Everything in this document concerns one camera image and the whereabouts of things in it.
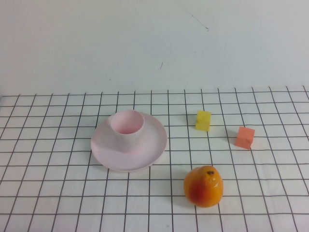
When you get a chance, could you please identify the yellow foam cube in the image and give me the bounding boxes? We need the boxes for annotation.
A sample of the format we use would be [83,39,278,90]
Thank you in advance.
[195,110,212,132]

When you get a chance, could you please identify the pink plastic cup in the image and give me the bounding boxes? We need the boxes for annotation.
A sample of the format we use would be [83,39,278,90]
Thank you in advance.
[110,110,145,153]

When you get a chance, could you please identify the orange foam cube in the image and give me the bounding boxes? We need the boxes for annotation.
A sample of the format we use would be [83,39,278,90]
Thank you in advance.
[235,126,256,150]

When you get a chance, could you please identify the orange toy fruit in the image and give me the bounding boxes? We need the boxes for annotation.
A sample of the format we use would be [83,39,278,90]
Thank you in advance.
[183,165,224,208]

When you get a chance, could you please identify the white grid tablecloth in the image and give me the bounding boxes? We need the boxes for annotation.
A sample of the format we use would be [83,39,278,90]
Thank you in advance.
[0,86,309,232]

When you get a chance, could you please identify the pink round plate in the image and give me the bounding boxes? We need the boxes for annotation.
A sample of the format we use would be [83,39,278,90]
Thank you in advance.
[90,111,169,173]

